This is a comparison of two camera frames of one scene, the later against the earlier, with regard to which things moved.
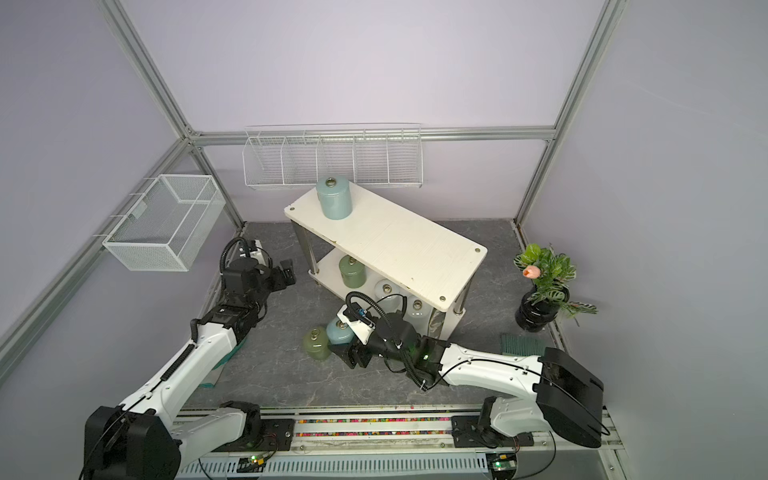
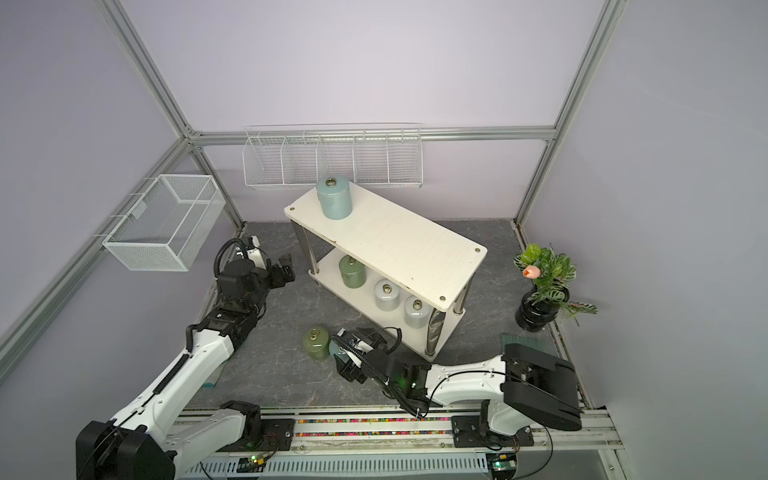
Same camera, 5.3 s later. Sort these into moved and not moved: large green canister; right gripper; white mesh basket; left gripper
Moved: right gripper
Not moved: left gripper; white mesh basket; large green canister
